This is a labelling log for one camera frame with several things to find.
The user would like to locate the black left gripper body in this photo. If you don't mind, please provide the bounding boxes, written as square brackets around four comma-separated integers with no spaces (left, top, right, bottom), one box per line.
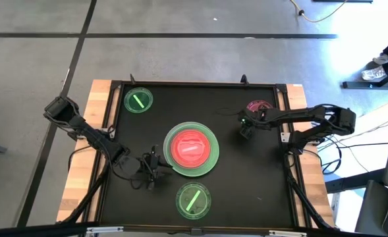
[140,144,161,192]

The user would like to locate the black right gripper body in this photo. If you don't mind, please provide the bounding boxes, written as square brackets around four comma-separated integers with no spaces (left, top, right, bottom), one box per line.
[238,109,267,131]

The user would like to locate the orange-red plastic plate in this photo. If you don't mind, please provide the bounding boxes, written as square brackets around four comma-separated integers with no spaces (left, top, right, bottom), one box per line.
[170,128,211,169]

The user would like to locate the large green plastic plate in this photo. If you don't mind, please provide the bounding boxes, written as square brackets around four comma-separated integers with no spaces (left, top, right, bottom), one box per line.
[163,121,220,178]

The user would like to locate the clear red plastic plate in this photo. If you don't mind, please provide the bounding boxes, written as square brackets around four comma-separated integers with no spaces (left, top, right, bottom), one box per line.
[246,99,274,115]

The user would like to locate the clear green striped plate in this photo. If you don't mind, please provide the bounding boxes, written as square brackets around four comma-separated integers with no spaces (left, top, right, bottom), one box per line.
[123,86,154,114]
[175,182,212,221]

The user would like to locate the black left support strut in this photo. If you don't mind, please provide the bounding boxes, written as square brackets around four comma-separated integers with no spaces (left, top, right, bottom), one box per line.
[57,163,111,228]

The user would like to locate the black support strut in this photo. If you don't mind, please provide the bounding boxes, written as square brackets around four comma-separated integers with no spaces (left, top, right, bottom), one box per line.
[284,154,335,231]
[57,163,111,228]

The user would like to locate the black right support strut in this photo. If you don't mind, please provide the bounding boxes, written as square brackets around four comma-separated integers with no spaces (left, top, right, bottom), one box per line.
[284,154,335,231]

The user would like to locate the black desk foot bar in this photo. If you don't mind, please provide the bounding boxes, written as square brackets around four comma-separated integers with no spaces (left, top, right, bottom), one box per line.
[341,77,388,90]

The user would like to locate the person's white shoe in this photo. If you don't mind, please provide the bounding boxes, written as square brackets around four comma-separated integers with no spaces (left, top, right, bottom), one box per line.
[372,53,388,65]
[361,65,387,81]

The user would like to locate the grey chair seat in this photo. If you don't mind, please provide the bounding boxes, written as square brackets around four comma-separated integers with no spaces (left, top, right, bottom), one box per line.
[354,179,388,237]

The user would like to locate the thin black table cable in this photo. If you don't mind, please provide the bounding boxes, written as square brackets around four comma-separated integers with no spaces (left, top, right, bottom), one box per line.
[215,107,241,117]

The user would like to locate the silver frame bracket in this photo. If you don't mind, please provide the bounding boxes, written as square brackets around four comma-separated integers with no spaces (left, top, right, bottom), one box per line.
[86,226,125,235]
[268,230,308,237]

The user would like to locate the black looped cable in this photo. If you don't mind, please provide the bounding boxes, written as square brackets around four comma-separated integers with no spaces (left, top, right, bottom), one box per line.
[319,144,343,176]

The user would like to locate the yellow floor cable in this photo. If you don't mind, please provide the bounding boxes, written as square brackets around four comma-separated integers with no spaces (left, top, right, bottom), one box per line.
[289,0,348,23]

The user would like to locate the long black cable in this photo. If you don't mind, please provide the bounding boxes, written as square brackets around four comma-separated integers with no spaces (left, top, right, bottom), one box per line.
[325,140,388,149]

